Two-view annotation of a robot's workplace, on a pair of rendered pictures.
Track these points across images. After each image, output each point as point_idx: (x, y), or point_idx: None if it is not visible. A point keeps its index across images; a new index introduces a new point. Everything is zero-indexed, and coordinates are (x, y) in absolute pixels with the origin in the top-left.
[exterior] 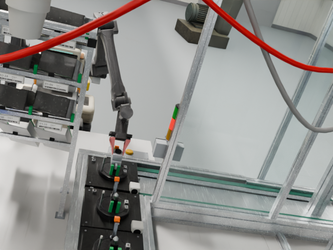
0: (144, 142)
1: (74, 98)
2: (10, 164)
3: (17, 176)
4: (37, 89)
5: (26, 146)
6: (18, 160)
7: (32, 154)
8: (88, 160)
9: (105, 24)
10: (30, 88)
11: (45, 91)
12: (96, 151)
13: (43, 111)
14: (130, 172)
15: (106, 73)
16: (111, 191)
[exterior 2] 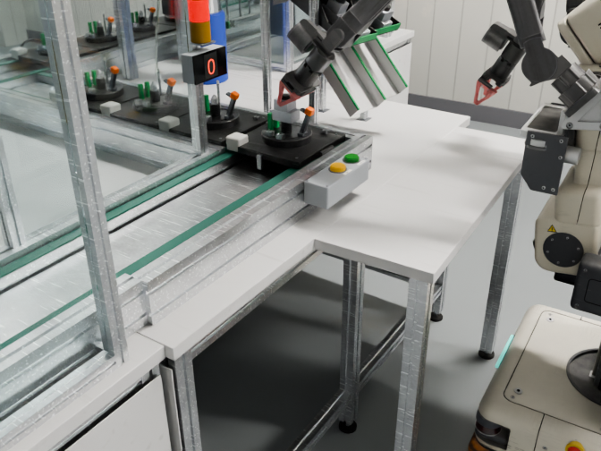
0: (430, 262)
1: (521, 128)
2: (393, 131)
3: (362, 131)
4: (555, 108)
5: (440, 147)
6: (401, 137)
7: (413, 147)
8: (330, 131)
9: None
10: (553, 102)
11: (551, 113)
12: (356, 146)
13: None
14: (276, 150)
15: None
16: (248, 128)
